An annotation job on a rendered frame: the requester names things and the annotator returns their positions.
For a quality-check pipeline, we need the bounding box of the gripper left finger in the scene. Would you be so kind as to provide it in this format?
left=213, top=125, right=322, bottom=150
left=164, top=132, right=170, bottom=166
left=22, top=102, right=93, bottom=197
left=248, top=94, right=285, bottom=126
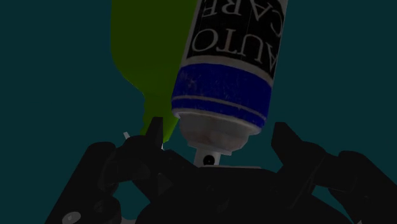
left=45, top=116, right=199, bottom=224

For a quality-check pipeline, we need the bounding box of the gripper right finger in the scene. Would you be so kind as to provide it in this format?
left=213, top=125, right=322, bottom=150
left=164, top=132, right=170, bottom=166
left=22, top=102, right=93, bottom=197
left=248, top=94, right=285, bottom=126
left=270, top=122, right=397, bottom=224

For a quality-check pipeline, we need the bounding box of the green bottle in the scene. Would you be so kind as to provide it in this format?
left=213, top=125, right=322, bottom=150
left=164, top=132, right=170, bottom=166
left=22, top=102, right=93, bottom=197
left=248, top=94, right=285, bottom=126
left=110, top=0, right=199, bottom=144

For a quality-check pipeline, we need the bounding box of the black and blue spray can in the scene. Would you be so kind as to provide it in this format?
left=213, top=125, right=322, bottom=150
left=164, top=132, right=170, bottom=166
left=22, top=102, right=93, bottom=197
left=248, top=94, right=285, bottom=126
left=171, top=0, right=289, bottom=167

